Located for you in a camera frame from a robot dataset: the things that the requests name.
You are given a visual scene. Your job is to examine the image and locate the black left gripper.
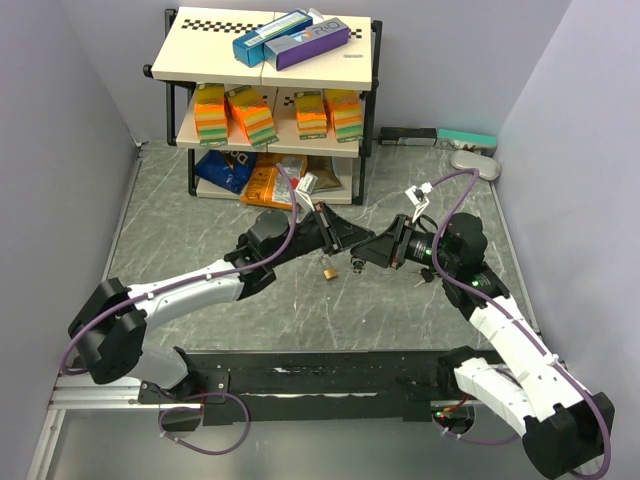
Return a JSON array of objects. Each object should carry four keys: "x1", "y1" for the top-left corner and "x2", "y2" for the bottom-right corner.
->
[{"x1": 268, "y1": 201, "x2": 375, "y2": 268}]

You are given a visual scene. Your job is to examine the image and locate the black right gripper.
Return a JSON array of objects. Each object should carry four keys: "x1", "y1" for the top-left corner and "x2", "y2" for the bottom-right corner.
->
[{"x1": 350, "y1": 214, "x2": 457, "y2": 273}]

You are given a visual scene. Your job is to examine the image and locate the brass padlock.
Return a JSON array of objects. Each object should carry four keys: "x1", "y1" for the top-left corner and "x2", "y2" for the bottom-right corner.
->
[{"x1": 320, "y1": 256, "x2": 338, "y2": 281}]

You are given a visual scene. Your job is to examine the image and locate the black-headed key bunch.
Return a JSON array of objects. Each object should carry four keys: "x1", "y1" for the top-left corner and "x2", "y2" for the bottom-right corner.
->
[{"x1": 350, "y1": 255, "x2": 367, "y2": 274}]

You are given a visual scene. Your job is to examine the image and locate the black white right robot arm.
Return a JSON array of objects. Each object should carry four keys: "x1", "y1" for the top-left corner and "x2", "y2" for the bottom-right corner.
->
[{"x1": 351, "y1": 213, "x2": 615, "y2": 479}]

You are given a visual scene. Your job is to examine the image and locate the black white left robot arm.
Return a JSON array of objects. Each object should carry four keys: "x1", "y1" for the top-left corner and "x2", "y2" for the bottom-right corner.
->
[{"x1": 68, "y1": 203, "x2": 375, "y2": 402}]

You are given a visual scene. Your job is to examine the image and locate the black-headed keys on table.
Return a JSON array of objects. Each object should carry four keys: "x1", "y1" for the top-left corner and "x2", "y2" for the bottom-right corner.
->
[{"x1": 415, "y1": 268, "x2": 437, "y2": 288}]

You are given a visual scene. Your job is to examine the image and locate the brown snack bag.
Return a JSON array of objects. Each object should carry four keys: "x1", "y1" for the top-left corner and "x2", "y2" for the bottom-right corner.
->
[{"x1": 306, "y1": 155, "x2": 342, "y2": 193}]

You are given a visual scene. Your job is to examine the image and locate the orange snack bag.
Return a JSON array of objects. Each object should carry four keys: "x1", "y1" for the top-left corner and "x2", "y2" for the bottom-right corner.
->
[{"x1": 240, "y1": 153, "x2": 307, "y2": 209}]

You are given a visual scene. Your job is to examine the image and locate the black flat box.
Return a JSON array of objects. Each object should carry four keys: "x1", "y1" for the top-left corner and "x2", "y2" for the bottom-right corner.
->
[{"x1": 378, "y1": 127, "x2": 438, "y2": 147}]

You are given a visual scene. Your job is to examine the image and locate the three-tier shelf rack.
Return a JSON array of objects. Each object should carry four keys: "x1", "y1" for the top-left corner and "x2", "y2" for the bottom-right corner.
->
[{"x1": 142, "y1": 5, "x2": 384, "y2": 206}]

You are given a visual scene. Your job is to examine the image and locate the sponge pack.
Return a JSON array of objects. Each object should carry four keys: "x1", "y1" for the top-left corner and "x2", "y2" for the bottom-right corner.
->
[
  {"x1": 324, "y1": 89, "x2": 363, "y2": 143},
  {"x1": 294, "y1": 90, "x2": 328, "y2": 140},
  {"x1": 193, "y1": 83, "x2": 228, "y2": 146},
  {"x1": 225, "y1": 85, "x2": 279, "y2": 148}
]

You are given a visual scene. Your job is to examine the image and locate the sponge pack far right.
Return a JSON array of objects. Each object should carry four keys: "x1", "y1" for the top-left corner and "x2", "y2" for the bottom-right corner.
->
[{"x1": 324, "y1": 89, "x2": 363, "y2": 143}]

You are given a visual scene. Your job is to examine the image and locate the blue chips bag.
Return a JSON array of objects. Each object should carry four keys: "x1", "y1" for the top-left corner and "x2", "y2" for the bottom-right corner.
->
[{"x1": 195, "y1": 150, "x2": 258, "y2": 194}]

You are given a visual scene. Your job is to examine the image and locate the teal white box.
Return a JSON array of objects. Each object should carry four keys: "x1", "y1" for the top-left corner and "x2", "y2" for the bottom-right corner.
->
[{"x1": 435, "y1": 128, "x2": 497, "y2": 157}]

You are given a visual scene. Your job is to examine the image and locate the sponge pack far left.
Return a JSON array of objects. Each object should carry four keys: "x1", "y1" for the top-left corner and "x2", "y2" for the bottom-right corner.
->
[{"x1": 193, "y1": 83, "x2": 228, "y2": 146}]

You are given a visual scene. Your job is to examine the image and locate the purple box on shelf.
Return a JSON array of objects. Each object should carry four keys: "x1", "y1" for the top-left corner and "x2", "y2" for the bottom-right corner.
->
[{"x1": 264, "y1": 17, "x2": 351, "y2": 71}]

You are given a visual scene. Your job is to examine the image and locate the blue box on shelf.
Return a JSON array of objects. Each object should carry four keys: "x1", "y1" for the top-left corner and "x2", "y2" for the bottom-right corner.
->
[{"x1": 232, "y1": 9, "x2": 313, "y2": 67}]

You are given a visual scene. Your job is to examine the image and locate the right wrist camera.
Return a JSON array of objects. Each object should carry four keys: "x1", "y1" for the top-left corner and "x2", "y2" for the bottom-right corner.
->
[{"x1": 405, "y1": 182, "x2": 433, "y2": 224}]

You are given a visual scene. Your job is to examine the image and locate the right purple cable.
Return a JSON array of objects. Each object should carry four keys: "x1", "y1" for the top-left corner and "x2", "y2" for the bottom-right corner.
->
[{"x1": 429, "y1": 168, "x2": 614, "y2": 476}]

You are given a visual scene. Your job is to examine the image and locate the aluminium rail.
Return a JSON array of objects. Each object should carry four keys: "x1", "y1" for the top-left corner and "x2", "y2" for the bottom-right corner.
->
[{"x1": 27, "y1": 364, "x2": 166, "y2": 480}]

